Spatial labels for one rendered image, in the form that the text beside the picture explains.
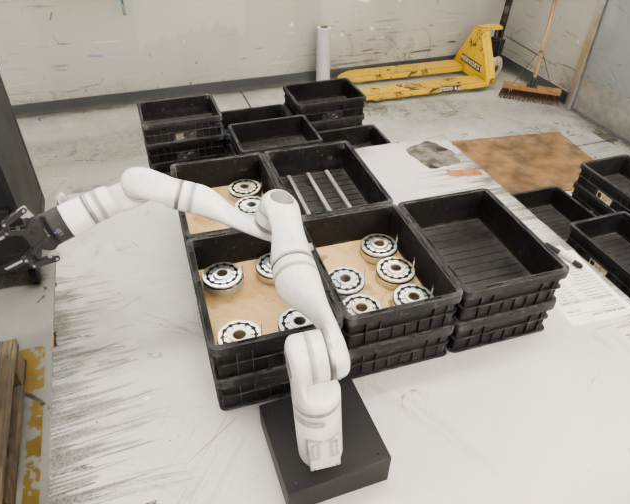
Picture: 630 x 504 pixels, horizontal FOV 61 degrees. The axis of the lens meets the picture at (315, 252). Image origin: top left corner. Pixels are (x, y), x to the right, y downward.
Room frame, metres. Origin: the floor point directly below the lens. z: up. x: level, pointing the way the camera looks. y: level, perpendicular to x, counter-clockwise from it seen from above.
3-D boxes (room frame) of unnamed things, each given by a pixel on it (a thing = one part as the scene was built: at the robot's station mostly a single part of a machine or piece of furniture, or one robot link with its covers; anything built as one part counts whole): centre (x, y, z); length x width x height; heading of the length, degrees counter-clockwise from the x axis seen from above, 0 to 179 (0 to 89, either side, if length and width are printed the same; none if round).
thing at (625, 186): (2.22, -1.50, 0.31); 0.40 x 0.30 x 0.34; 20
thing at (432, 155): (2.01, -0.48, 0.71); 0.22 x 0.19 x 0.01; 20
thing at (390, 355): (1.06, -0.15, 0.76); 0.40 x 0.30 x 0.12; 19
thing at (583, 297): (1.23, -0.78, 0.70); 0.33 x 0.23 x 0.01; 20
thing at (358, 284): (1.04, -0.08, 0.86); 0.10 x 0.10 x 0.01
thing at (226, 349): (0.97, 0.13, 0.92); 0.40 x 0.30 x 0.02; 19
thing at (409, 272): (1.09, -0.22, 0.86); 0.10 x 0.10 x 0.01
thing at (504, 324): (1.16, -0.44, 0.76); 0.40 x 0.30 x 0.12; 19
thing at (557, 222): (2.09, -1.13, 0.26); 0.40 x 0.30 x 0.23; 20
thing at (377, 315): (1.06, -0.15, 0.92); 0.40 x 0.30 x 0.02; 19
